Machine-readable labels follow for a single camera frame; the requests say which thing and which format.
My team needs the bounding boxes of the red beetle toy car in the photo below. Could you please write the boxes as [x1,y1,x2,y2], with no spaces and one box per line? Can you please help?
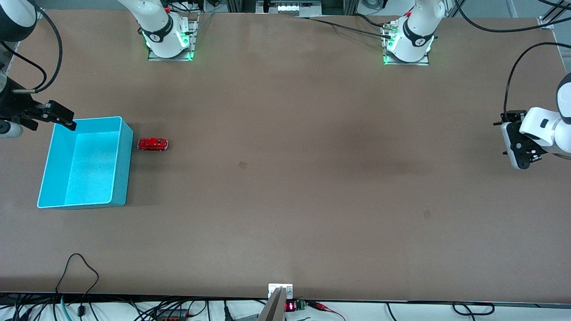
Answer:
[137,137,169,152]

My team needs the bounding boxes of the blue plastic box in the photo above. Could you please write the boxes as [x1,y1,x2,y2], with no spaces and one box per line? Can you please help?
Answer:
[37,116,134,209]

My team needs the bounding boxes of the black power strip orange switches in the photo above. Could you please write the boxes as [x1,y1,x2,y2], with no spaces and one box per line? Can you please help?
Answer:
[156,310,197,321]

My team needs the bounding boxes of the white lit device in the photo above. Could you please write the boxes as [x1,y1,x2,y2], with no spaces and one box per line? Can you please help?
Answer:
[257,0,323,14]

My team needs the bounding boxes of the red clip leads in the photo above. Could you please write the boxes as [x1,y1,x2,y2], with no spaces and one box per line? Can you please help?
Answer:
[307,301,346,321]

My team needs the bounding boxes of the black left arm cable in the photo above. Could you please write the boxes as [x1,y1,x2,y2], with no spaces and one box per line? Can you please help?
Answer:
[455,0,571,116]

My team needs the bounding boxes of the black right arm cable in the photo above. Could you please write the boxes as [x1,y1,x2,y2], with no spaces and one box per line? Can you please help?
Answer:
[0,0,63,93]

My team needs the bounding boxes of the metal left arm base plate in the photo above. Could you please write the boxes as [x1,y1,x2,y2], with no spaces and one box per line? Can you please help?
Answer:
[382,21,430,66]

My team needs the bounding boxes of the thin black looped cable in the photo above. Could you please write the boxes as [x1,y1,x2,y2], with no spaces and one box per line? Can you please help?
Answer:
[56,253,99,318]

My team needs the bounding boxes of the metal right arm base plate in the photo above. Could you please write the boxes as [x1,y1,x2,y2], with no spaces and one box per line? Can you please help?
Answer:
[147,12,199,62]

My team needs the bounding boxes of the black coiled cable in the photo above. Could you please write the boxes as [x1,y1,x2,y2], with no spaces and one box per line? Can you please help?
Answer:
[452,302,496,316]

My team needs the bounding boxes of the black cable to arm base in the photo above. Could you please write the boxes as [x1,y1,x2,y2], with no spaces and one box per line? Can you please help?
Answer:
[292,13,395,40]

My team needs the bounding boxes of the white mounting bracket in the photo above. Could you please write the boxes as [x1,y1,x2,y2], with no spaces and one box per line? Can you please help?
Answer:
[268,284,294,299]

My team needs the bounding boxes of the grey metal post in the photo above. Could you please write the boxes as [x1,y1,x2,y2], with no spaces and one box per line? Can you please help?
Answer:
[258,287,286,321]

